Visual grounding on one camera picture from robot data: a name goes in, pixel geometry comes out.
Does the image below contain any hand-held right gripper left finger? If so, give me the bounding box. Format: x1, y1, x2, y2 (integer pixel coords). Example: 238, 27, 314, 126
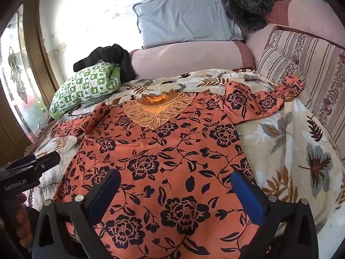
32, 169, 122, 259

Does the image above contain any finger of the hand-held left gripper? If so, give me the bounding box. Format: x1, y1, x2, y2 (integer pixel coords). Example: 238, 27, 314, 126
32, 151, 61, 171

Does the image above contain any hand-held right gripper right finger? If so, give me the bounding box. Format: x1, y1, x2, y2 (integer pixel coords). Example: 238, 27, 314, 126
230, 171, 316, 259

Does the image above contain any orange floral shirt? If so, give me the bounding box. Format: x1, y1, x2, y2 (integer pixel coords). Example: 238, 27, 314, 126
52, 75, 306, 259

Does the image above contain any person's left hand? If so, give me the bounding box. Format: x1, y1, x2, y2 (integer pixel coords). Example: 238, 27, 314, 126
15, 191, 34, 251

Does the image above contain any leaf-printed fleece blanket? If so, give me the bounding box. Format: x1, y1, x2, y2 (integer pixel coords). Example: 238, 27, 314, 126
25, 69, 345, 238

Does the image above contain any patterned glass door panel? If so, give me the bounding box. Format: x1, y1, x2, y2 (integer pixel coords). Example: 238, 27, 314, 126
0, 4, 52, 141

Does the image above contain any green patterned pillow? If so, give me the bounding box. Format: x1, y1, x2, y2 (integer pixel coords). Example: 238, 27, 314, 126
49, 62, 122, 120

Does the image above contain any black garment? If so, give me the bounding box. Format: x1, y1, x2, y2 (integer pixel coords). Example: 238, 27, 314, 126
73, 43, 136, 83

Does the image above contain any striped floral cushion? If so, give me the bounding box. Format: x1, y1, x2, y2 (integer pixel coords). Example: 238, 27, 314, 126
257, 25, 345, 152

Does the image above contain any pink bolster cushion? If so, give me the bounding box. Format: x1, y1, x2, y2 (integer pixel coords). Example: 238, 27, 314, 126
129, 40, 255, 80

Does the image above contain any dark furry cloth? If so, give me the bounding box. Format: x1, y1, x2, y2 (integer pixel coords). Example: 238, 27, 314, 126
224, 0, 283, 31

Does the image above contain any grey pillow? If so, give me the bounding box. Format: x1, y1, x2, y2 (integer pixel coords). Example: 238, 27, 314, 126
133, 0, 244, 49

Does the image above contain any pink sofa backrest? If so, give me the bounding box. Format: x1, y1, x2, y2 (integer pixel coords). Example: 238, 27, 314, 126
246, 0, 345, 68

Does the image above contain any wooden door frame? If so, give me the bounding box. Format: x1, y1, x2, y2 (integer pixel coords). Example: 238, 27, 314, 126
23, 0, 60, 93

